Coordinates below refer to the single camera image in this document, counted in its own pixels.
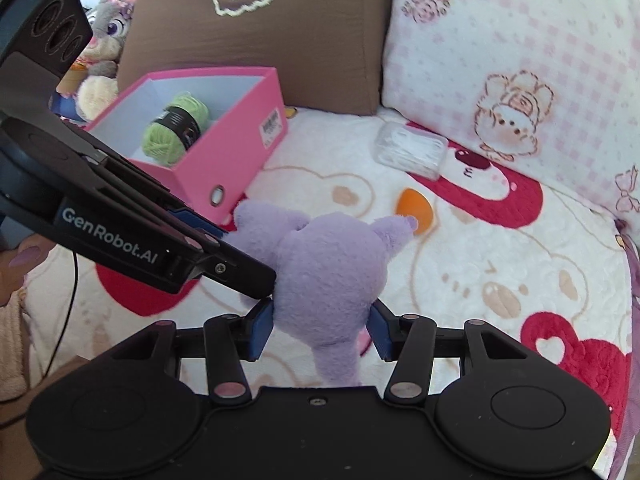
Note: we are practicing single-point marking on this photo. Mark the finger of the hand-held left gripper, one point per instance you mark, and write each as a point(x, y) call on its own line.
point(200, 222)
point(240, 272)

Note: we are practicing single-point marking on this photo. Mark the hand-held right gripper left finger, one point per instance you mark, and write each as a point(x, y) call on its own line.
point(262, 330)

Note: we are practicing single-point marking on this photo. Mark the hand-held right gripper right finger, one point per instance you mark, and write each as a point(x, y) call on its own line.
point(377, 332)

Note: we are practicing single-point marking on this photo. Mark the pink cardboard box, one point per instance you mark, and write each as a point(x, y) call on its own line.
point(225, 160)

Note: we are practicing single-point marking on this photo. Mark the purple plush toy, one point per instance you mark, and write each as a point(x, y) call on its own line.
point(325, 270)

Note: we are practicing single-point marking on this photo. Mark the green yarn skein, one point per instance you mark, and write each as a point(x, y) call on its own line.
point(160, 142)

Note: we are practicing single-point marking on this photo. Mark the clear floss pick box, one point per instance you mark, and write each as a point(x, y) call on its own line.
point(410, 152)

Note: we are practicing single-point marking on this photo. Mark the person's left hand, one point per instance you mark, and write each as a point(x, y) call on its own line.
point(27, 270)

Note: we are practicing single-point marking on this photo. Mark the orange makeup sponge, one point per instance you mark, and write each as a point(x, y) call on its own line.
point(417, 210)

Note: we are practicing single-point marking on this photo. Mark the printed bear blanket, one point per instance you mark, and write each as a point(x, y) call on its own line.
point(500, 270)

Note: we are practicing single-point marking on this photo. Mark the cream fleece cloth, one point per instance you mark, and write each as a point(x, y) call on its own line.
point(10, 345)

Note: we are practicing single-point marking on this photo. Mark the grey rabbit plush toy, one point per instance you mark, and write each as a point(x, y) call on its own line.
point(107, 22)

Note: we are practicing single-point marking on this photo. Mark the brown embroidered pillow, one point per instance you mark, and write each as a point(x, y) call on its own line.
point(300, 35)

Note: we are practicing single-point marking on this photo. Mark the pink plaid rabbit pillow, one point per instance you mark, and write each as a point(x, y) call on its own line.
point(525, 25)

